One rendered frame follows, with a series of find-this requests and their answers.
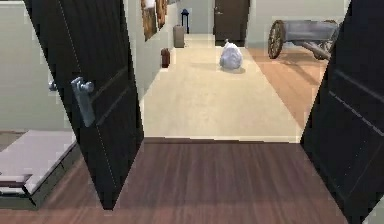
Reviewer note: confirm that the small dark red container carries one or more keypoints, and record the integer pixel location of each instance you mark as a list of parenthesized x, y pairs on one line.
[(165, 57)]

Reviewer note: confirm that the white tied rubbish bag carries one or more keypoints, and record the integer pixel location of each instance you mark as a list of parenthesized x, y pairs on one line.
[(230, 57)]

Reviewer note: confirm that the grey bin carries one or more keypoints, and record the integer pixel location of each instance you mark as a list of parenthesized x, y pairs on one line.
[(179, 36)]

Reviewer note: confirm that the dark blue stool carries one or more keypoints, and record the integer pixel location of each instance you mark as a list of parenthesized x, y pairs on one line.
[(185, 18)]

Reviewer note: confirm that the dark brown hallway door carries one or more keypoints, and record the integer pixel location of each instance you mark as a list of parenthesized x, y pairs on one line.
[(231, 18)]

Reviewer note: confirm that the dark brown room door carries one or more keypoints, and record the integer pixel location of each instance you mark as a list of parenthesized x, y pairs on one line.
[(100, 66)]

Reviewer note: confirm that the grey wooden cart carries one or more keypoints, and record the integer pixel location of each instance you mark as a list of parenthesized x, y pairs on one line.
[(306, 33)]

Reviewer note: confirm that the grey door knob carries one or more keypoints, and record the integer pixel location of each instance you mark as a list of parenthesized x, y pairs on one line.
[(52, 86)]

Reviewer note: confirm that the dark brown panelled door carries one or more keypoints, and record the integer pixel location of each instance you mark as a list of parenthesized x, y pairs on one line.
[(353, 116)]

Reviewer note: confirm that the framed brown wall picture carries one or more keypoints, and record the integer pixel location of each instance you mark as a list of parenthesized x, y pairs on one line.
[(148, 18), (161, 11)]

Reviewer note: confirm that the white bed with wood frame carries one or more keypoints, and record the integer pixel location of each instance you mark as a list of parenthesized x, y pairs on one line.
[(33, 156)]

